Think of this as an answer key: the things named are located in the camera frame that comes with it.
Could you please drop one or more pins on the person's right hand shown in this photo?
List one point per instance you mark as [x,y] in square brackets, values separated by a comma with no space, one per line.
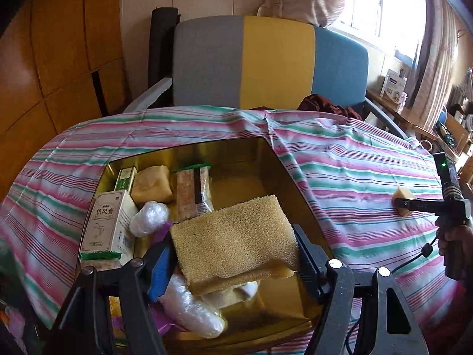
[467,247]

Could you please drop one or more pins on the black rolled mat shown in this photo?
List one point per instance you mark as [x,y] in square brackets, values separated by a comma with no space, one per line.
[159,51]

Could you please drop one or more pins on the striped beige curtain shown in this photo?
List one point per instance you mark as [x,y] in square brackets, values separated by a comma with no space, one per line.
[436,44]

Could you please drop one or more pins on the striped tablecloth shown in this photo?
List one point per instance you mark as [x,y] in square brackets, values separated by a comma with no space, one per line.
[351,177]

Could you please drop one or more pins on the cardboard box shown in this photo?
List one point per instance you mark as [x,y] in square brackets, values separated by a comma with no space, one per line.
[460,129]

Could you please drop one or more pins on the gold metal tin box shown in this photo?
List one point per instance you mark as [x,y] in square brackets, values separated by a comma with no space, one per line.
[236,177]

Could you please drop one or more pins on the grey yellow blue chair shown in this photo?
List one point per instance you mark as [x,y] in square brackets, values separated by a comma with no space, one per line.
[277,63]

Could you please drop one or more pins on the window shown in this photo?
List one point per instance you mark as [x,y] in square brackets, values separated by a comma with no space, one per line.
[380,0]

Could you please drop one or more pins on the tape roll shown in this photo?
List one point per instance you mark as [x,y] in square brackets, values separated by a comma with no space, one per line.
[425,145]

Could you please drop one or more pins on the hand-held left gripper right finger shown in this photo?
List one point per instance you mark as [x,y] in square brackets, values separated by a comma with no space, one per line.
[308,262]

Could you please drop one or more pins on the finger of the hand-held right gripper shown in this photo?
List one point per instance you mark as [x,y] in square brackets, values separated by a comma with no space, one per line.
[425,205]

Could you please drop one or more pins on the small green white box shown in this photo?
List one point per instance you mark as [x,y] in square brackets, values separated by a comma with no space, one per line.
[123,179]

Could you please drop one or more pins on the green bottle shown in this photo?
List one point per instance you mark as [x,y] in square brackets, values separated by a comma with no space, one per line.
[443,132]

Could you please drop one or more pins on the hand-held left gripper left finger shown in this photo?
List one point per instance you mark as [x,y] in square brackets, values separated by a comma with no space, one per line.
[160,273]

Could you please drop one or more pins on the wooden wardrobe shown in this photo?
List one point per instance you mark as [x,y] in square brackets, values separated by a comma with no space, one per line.
[55,44]

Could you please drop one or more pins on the white plastic-wrapped ball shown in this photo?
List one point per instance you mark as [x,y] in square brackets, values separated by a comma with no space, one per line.
[192,310]
[149,218]

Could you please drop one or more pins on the white medicine box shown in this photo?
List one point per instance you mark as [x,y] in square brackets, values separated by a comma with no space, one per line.
[107,225]

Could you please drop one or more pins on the large coarse yellow sponge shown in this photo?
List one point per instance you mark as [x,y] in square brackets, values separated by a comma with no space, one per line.
[232,244]

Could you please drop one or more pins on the biscuit bar packet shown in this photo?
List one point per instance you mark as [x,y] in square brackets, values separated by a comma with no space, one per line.
[99,259]
[192,192]

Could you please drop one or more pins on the dark red cloth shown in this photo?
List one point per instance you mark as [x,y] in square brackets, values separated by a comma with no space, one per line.
[321,102]

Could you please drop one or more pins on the wooden side desk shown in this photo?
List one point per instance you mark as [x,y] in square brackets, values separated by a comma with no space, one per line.
[402,112]

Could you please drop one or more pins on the yellow sponge block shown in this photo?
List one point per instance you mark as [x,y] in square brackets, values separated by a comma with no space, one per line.
[151,185]
[404,193]

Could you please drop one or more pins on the white carton box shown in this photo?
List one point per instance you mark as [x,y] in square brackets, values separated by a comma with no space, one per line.
[393,87]

